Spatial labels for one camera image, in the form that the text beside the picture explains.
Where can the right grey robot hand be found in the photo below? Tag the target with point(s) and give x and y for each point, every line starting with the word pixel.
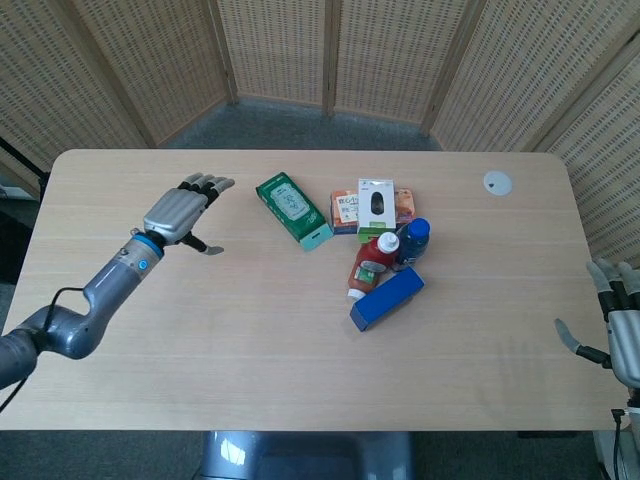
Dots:
pixel 622 340

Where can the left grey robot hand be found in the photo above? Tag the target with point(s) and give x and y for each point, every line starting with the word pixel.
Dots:
pixel 172 210

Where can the green box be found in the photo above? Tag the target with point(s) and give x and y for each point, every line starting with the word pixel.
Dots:
pixel 292 210

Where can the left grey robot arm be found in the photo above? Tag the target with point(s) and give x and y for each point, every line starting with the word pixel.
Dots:
pixel 105 285

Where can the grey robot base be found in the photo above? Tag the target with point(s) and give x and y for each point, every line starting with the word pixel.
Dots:
pixel 310 455

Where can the white object beside table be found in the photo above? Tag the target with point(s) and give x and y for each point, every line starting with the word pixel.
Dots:
pixel 617 457

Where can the black stand leg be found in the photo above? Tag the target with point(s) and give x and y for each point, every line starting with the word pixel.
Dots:
pixel 25 162

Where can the orange printed box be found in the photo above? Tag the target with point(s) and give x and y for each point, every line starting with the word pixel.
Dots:
pixel 342 210

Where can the wooden woven folding screen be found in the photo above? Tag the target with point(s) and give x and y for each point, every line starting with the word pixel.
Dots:
pixel 275 50

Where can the white round table grommet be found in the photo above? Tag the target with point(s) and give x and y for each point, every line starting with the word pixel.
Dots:
pixel 497 183

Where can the red ketchup bottle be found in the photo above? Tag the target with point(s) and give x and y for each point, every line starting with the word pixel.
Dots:
pixel 367 265

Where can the white computer mouse box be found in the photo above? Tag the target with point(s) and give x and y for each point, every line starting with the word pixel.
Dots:
pixel 377 205

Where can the dark blue drink bottle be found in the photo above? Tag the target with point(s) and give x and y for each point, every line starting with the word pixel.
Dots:
pixel 415 240

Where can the blue rectangular box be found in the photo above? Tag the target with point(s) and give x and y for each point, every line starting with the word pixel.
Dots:
pixel 385 300

